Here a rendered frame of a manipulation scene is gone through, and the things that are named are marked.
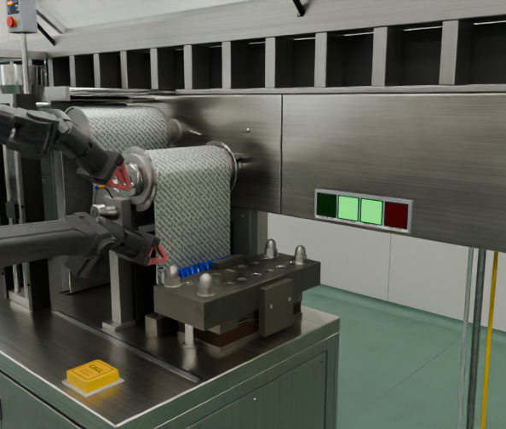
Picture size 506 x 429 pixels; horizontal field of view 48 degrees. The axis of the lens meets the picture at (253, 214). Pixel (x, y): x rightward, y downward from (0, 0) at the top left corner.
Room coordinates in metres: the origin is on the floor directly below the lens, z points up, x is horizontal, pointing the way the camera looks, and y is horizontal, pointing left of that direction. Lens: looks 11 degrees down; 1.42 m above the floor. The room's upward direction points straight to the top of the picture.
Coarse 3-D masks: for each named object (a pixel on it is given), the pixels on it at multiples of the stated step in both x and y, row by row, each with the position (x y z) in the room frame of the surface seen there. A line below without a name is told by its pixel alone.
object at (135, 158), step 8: (224, 152) 1.44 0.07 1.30; (128, 160) 1.29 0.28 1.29; (136, 160) 1.26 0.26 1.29; (144, 160) 1.26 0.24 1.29; (144, 168) 1.25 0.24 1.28; (144, 176) 1.25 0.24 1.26; (144, 184) 1.25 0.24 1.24; (144, 192) 1.25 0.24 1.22; (136, 200) 1.27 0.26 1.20; (144, 200) 1.25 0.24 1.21
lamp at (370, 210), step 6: (366, 204) 1.25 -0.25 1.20; (372, 204) 1.24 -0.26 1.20; (378, 204) 1.23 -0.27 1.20; (366, 210) 1.25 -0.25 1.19; (372, 210) 1.24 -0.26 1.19; (378, 210) 1.23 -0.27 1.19; (366, 216) 1.25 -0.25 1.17; (372, 216) 1.24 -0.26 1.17; (378, 216) 1.23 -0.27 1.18; (372, 222) 1.23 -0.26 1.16; (378, 222) 1.22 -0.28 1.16
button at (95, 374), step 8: (96, 360) 1.04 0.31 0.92; (80, 368) 1.01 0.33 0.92; (88, 368) 1.01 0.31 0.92; (96, 368) 1.01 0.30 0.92; (104, 368) 1.01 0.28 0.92; (112, 368) 1.01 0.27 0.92; (72, 376) 0.98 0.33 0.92; (80, 376) 0.98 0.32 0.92; (88, 376) 0.98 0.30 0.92; (96, 376) 0.98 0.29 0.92; (104, 376) 0.98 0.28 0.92; (112, 376) 0.99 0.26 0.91; (72, 384) 0.98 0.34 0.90; (80, 384) 0.97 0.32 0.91; (88, 384) 0.96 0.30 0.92; (96, 384) 0.97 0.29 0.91; (104, 384) 0.98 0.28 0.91; (88, 392) 0.95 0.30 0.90
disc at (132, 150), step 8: (128, 152) 1.30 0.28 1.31; (136, 152) 1.28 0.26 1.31; (144, 152) 1.26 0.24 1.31; (152, 168) 1.24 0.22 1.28; (152, 176) 1.24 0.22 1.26; (152, 184) 1.24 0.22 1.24; (120, 192) 1.32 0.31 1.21; (152, 192) 1.24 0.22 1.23; (152, 200) 1.24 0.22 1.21; (136, 208) 1.28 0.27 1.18; (144, 208) 1.26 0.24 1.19
